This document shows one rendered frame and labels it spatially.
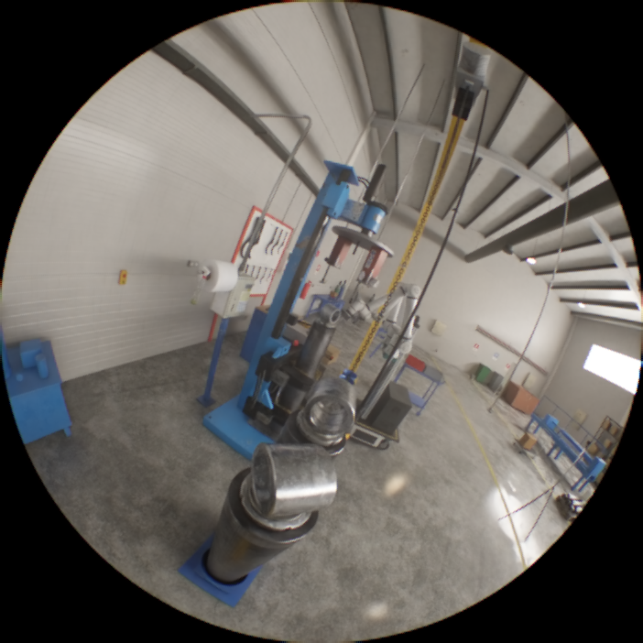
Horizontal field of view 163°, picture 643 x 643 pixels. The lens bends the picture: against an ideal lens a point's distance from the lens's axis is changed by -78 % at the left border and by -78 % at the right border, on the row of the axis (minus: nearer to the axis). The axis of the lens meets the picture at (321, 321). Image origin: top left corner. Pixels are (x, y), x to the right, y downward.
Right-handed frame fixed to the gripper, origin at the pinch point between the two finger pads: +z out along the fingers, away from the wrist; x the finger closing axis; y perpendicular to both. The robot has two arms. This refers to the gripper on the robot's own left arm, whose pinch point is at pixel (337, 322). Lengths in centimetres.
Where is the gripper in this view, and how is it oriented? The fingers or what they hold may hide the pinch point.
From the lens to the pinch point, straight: 229.6
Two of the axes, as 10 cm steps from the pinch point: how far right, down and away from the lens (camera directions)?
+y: -6.5, -6.8, -3.3
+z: -7.4, 6.6, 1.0
